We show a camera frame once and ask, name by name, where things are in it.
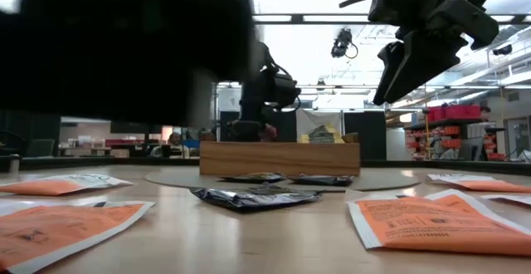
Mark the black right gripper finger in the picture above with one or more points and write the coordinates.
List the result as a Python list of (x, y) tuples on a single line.
[(390, 58), (427, 62)]

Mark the dark blackcurrant tea packet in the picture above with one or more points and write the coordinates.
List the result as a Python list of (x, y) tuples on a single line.
[(255, 178), (321, 180), (257, 199)]

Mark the wooden tea organizer box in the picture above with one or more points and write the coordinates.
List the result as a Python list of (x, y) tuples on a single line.
[(278, 158)]

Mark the person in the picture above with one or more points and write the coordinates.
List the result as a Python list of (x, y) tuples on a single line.
[(176, 141), (271, 133)]

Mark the black divider panel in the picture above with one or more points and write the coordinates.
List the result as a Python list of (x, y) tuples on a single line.
[(286, 126), (16, 141), (365, 135)]

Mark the small black ceiling device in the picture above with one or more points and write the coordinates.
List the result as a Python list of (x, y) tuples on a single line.
[(502, 50)]

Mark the red storage bins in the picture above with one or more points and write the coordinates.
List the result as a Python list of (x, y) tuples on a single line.
[(454, 112)]

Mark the white cloth panel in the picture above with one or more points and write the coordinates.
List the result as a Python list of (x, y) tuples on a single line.
[(315, 118)]

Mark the storage shelf rack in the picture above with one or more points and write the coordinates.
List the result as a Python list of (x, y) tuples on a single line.
[(456, 141)]

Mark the black monitor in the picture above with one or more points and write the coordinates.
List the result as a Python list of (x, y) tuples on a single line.
[(137, 128)]

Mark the round grey table mat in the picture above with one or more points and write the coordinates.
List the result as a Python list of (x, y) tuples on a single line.
[(373, 181)]

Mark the grey cup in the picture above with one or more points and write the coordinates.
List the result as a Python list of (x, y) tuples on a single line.
[(14, 164)]

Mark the black overhead camera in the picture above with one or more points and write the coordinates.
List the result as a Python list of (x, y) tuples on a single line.
[(342, 43)]

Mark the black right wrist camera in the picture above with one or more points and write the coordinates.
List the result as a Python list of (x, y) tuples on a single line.
[(398, 0)]

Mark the black overhead frame bar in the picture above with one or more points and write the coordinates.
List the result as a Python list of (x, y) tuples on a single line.
[(296, 18)]

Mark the black table rail frame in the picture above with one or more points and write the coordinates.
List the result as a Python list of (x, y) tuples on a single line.
[(103, 162)]

